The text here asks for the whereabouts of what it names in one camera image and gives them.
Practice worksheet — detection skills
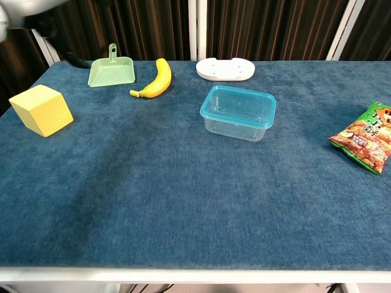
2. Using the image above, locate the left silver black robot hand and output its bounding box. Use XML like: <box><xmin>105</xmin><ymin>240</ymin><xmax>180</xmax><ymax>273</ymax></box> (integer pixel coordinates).
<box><xmin>0</xmin><ymin>0</ymin><xmax>91</xmax><ymax>69</ymax></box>

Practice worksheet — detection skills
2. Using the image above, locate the blue container lid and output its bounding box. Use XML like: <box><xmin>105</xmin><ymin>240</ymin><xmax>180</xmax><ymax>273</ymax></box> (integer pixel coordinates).
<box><xmin>200</xmin><ymin>85</ymin><xmax>277</xmax><ymax>129</ymax></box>

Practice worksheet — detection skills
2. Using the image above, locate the clear plastic container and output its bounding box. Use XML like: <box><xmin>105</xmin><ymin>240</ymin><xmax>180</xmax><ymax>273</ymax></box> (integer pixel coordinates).
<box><xmin>203</xmin><ymin>115</ymin><xmax>270</xmax><ymax>143</ymax></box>

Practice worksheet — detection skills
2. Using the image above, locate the light green plastic dustpan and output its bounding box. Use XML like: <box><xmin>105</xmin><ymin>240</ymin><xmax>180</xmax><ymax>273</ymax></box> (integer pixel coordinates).
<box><xmin>87</xmin><ymin>43</ymin><xmax>137</xmax><ymax>89</ymax></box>

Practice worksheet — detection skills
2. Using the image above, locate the yellow foam cube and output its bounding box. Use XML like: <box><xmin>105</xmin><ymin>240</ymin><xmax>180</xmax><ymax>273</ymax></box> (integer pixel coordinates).
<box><xmin>9</xmin><ymin>84</ymin><xmax>75</xmax><ymax>138</ymax></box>

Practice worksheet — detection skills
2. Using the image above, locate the dark brown pleated curtain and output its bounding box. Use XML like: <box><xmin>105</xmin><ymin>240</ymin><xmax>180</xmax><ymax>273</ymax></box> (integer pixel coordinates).
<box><xmin>0</xmin><ymin>0</ymin><xmax>391</xmax><ymax>115</ymax></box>

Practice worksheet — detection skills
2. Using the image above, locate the yellow banana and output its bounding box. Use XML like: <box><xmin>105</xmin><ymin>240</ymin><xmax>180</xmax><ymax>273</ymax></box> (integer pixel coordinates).
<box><xmin>130</xmin><ymin>57</ymin><xmax>172</xmax><ymax>99</ymax></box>

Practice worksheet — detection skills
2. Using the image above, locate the white oval plastic base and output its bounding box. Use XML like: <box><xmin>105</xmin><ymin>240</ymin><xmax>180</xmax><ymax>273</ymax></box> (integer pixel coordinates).
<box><xmin>195</xmin><ymin>57</ymin><xmax>256</xmax><ymax>82</ymax></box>

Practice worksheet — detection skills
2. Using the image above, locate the blue velvet tablecloth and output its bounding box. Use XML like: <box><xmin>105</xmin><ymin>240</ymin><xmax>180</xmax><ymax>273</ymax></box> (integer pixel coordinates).
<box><xmin>0</xmin><ymin>60</ymin><xmax>391</xmax><ymax>271</ymax></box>

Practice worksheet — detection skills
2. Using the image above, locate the green orange snack bag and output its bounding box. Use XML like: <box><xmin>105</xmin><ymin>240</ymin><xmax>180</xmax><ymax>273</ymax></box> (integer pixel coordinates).
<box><xmin>328</xmin><ymin>99</ymin><xmax>391</xmax><ymax>176</ymax></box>

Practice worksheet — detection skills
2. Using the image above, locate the white slanted frame post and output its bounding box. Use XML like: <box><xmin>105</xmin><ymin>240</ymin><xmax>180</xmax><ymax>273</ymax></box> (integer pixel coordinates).
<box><xmin>325</xmin><ymin>0</ymin><xmax>366</xmax><ymax>61</ymax></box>
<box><xmin>30</xmin><ymin>29</ymin><xmax>60</xmax><ymax>65</ymax></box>

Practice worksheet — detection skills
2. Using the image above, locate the white vertical frame post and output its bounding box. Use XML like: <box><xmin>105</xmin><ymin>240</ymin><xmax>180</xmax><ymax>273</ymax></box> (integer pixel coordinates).
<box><xmin>188</xmin><ymin>0</ymin><xmax>208</xmax><ymax>61</ymax></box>

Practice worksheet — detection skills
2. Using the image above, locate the white table frame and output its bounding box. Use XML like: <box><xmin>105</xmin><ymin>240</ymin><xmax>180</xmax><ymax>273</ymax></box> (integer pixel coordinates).
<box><xmin>0</xmin><ymin>267</ymin><xmax>391</xmax><ymax>293</ymax></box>

